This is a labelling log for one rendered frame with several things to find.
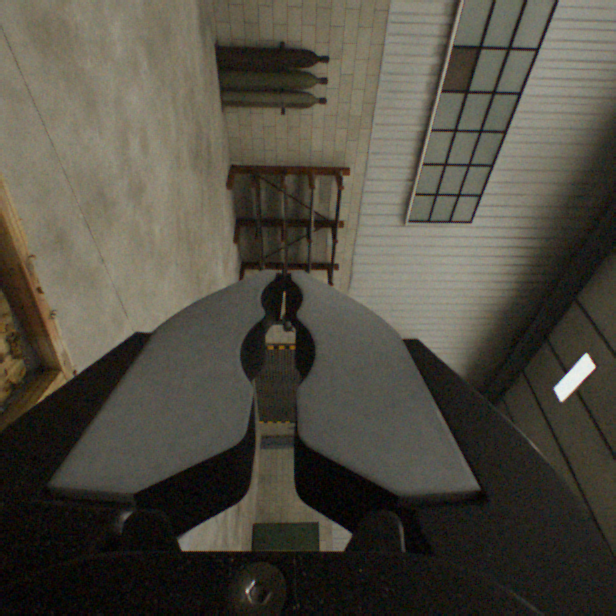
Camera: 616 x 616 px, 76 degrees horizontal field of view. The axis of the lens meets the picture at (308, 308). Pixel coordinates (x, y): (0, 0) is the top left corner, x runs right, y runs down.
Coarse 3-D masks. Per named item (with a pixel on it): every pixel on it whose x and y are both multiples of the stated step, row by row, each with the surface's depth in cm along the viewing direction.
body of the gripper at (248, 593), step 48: (144, 528) 5; (384, 528) 5; (48, 576) 4; (96, 576) 4; (144, 576) 4; (192, 576) 4; (240, 576) 4; (288, 576) 4; (336, 576) 4; (384, 576) 4; (432, 576) 4; (480, 576) 4
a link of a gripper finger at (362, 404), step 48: (288, 288) 12; (336, 336) 9; (384, 336) 9; (336, 384) 8; (384, 384) 8; (336, 432) 7; (384, 432) 7; (432, 432) 7; (336, 480) 6; (384, 480) 6; (432, 480) 6
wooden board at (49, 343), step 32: (0, 192) 24; (0, 224) 25; (0, 256) 26; (0, 288) 27; (32, 288) 27; (0, 320) 27; (32, 320) 28; (0, 352) 27; (32, 352) 30; (64, 352) 31; (0, 384) 27; (32, 384) 29; (0, 416) 27
